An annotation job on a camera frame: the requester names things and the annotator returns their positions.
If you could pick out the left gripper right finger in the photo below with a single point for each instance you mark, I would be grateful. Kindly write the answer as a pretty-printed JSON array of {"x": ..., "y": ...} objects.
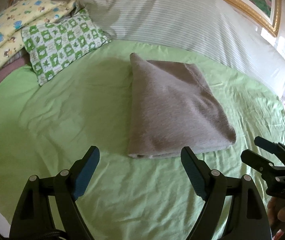
[{"x": 237, "y": 198}]

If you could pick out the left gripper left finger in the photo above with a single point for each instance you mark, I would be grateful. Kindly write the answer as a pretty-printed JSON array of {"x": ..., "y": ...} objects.
[{"x": 47, "y": 206}]

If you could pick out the beige knit sweater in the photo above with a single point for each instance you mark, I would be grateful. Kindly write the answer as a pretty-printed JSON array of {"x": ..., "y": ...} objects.
[{"x": 173, "y": 107}]

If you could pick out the person's right hand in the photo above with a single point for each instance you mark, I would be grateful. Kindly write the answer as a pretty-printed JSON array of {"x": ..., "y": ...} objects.
[{"x": 275, "y": 210}]

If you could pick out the green bed sheet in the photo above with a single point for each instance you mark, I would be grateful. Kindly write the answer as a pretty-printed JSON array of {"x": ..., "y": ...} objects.
[{"x": 45, "y": 129}]

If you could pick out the mauve folded blanket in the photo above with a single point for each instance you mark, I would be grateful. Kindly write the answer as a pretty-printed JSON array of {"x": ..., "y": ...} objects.
[{"x": 20, "y": 59}]

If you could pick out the green patterned small pillow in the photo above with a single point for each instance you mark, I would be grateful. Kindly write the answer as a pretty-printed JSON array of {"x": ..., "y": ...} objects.
[{"x": 54, "y": 46}]

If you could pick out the yellow cartoon print blanket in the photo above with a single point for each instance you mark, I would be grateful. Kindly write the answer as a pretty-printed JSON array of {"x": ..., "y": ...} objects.
[{"x": 26, "y": 13}]

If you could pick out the white striped pillow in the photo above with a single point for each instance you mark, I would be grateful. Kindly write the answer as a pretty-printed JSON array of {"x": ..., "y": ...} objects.
[{"x": 209, "y": 27}]

